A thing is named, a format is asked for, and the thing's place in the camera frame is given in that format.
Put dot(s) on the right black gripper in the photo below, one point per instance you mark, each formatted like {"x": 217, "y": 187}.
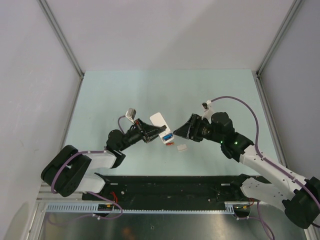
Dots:
{"x": 187, "y": 131}

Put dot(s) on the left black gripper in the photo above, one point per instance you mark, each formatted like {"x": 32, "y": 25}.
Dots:
{"x": 146, "y": 129}

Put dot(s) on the white battery cover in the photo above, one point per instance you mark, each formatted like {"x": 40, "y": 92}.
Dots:
{"x": 182, "y": 147}

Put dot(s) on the red white remote control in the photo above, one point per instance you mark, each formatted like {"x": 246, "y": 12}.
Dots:
{"x": 158, "y": 120}

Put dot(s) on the blue battery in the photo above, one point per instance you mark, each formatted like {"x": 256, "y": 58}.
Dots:
{"x": 167, "y": 137}

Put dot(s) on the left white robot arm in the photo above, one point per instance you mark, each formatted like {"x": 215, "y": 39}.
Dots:
{"x": 72, "y": 170}

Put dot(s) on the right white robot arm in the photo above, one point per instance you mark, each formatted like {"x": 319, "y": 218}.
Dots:
{"x": 297, "y": 196}

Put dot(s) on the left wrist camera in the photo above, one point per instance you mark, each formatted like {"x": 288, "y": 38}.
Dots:
{"x": 130, "y": 114}

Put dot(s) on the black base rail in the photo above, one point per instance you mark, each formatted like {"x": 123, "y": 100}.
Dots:
{"x": 174, "y": 192}

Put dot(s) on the slotted cable duct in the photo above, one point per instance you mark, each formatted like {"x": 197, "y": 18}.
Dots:
{"x": 101, "y": 208}

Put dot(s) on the left aluminium frame post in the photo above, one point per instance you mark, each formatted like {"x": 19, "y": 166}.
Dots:
{"x": 48, "y": 13}

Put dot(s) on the aluminium frame post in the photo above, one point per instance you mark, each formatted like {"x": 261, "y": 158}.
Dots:
{"x": 280, "y": 34}
{"x": 48, "y": 13}

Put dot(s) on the right aluminium frame post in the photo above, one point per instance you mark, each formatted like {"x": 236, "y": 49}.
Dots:
{"x": 280, "y": 34}

